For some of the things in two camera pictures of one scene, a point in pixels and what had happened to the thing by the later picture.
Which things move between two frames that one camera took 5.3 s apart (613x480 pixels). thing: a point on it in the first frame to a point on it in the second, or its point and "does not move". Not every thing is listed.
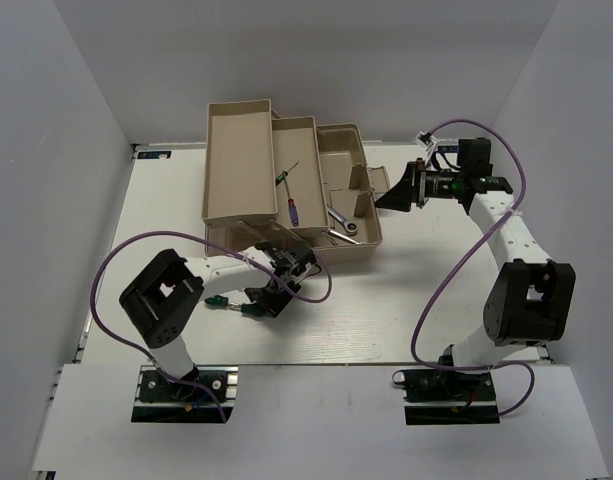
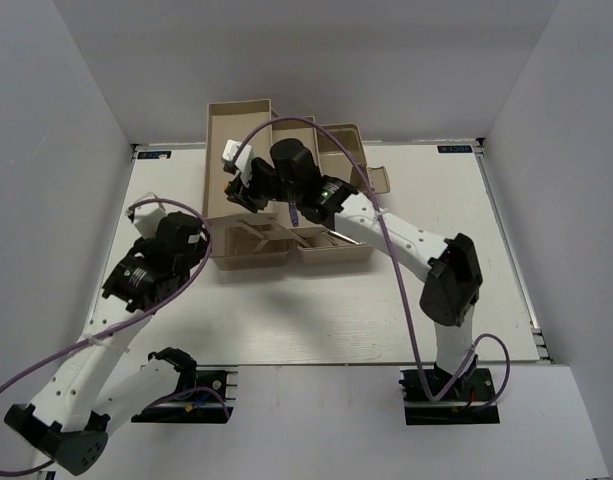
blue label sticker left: [153, 154] does not move
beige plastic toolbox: [268, 180] does not move
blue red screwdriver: [292, 208] does not move
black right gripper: [411, 188] to [246, 195]
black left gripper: [273, 304] to [142, 245]
